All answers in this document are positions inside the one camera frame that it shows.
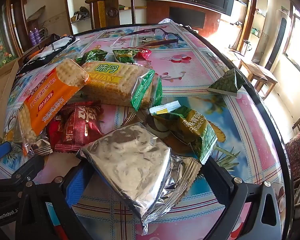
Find small red candy packet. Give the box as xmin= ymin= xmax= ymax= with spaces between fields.
xmin=135 ymin=48 xmax=152 ymax=60

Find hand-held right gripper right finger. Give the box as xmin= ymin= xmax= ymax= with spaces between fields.
xmin=202 ymin=157 xmax=283 ymax=240

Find bright red snack packet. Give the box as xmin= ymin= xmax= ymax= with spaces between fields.
xmin=47 ymin=115 xmax=65 ymax=148

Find cardboard box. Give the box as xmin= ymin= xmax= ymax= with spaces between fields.
xmin=0 ymin=60 xmax=19 ymax=140

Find twisted green pea packet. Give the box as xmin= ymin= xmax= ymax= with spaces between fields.
xmin=76 ymin=49 xmax=108 ymax=64

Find floral cushioned chair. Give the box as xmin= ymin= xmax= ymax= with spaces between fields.
xmin=285 ymin=125 xmax=300 ymax=180

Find olive label pea packet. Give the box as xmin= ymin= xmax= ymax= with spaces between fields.
xmin=150 ymin=100 xmax=218 ymax=165

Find yellow green cracker packet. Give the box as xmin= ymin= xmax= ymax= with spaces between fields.
xmin=81 ymin=60 xmax=163 ymax=112

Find dark red snack packet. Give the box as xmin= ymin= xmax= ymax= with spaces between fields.
xmin=55 ymin=101 xmax=104 ymax=152

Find printed fruit tablecloth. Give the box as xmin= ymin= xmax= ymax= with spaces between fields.
xmin=0 ymin=23 xmax=285 ymax=240

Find flower mural panel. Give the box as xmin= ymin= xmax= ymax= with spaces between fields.
xmin=0 ymin=12 xmax=18 ymax=75

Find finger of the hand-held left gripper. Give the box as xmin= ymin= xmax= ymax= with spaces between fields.
xmin=0 ymin=155 xmax=45 ymax=193
xmin=0 ymin=141 xmax=12 ymax=165

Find dark green shiny packet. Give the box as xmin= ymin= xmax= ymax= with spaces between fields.
xmin=207 ymin=68 xmax=245 ymax=98

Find standing air conditioner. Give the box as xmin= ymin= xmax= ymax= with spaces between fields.
xmin=265 ymin=9 xmax=290 ymax=70

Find shoes on shelf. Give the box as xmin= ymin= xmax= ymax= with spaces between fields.
xmin=71 ymin=6 xmax=90 ymax=22

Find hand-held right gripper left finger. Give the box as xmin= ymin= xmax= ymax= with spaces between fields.
xmin=15 ymin=164 xmax=91 ymax=240

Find orange cracker packet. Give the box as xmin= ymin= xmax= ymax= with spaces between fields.
xmin=17 ymin=58 xmax=90 ymax=155

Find carved wooden chair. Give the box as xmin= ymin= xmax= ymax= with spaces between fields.
xmin=85 ymin=0 xmax=140 ymax=29

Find silver foil snack packet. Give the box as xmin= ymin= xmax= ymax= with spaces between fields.
xmin=76 ymin=122 xmax=203 ymax=235

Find metal kettle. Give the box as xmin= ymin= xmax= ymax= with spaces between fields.
xmin=241 ymin=39 xmax=253 ymax=55

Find dark framed eyeglasses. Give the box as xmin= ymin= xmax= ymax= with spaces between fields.
xmin=112 ymin=27 xmax=179 ymax=48

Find white edged pea packet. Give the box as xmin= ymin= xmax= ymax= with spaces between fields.
xmin=112 ymin=49 xmax=139 ymax=63

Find low wooden stool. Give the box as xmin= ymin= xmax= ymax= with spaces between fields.
xmin=237 ymin=55 xmax=278 ymax=100

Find black white fabric bag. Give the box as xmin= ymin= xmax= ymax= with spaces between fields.
xmin=16 ymin=34 xmax=77 ymax=74

